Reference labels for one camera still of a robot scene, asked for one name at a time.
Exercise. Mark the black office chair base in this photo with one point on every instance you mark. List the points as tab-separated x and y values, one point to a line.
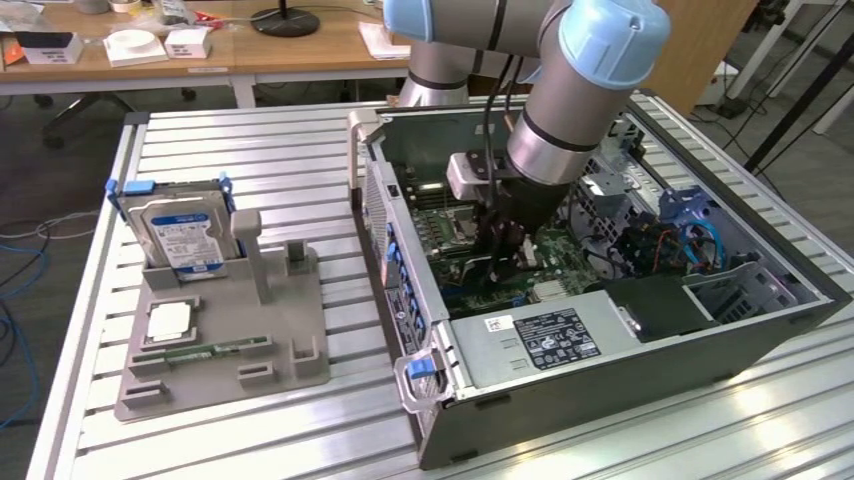
87	105

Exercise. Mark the grey printed parts rack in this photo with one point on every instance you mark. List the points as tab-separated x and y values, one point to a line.
227	360

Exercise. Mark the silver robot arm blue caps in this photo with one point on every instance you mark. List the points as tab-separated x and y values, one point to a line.
574	100

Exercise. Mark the orange box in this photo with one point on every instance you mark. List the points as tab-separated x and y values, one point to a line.
9	52

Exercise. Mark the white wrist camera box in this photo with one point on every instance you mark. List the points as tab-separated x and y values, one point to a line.
463	180

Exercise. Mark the white label sticker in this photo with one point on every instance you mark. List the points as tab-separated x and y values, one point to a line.
479	129

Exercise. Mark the blue expansion slot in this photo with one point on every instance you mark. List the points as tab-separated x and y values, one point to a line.
454	291

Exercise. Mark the hard disk in blue caddy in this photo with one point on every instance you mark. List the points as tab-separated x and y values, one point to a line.
183	240

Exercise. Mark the silver chipset heatsink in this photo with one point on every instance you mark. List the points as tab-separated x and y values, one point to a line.
552	291

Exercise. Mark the black round lamp base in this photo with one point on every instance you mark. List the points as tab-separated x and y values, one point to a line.
285	24

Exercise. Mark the black graphics card metal bracket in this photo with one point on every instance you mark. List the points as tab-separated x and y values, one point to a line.
475	272

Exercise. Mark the green motherboard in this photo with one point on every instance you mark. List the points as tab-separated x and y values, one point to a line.
560	250

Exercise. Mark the white box with black lid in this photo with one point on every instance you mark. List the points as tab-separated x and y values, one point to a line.
53	54

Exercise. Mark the CPU socket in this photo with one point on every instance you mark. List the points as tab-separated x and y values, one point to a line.
463	225

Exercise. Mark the black power adapter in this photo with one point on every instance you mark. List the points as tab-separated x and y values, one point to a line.
734	107

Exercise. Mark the wooden cabinet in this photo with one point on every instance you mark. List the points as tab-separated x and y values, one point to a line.
700	50

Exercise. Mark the black stand pole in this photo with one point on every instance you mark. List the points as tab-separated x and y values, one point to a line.
786	110

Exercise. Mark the green RAM stick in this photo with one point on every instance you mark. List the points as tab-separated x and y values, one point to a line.
200	351

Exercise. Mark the grey metal disk bay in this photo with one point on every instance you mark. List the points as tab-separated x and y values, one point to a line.
607	190

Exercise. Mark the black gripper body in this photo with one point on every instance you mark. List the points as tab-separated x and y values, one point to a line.
530	210

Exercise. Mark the blue case release latch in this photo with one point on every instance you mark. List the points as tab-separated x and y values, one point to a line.
419	371

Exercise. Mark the grey metal bay bracket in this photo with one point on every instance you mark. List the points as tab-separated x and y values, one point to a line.
754	285

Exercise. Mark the black open PC case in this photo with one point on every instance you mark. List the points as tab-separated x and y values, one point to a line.
600	400

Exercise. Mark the small white box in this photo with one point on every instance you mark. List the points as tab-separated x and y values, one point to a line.
187	45

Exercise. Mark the black RAM slot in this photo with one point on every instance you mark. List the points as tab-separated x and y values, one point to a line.
456	256
427	194
430	204
456	250
428	199
427	188

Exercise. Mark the wooden desk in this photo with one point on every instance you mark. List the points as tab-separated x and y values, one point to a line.
300	52

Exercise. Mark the white round dish on box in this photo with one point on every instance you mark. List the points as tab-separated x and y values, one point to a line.
133	47

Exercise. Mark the white paper stack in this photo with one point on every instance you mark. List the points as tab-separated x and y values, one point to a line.
374	47

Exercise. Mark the grey cup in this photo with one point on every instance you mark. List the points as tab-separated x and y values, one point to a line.
89	6

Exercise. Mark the silver CPU chip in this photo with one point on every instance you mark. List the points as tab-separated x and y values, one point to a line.
169	325

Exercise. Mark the grey power supply unit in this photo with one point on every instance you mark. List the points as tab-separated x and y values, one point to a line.
487	350

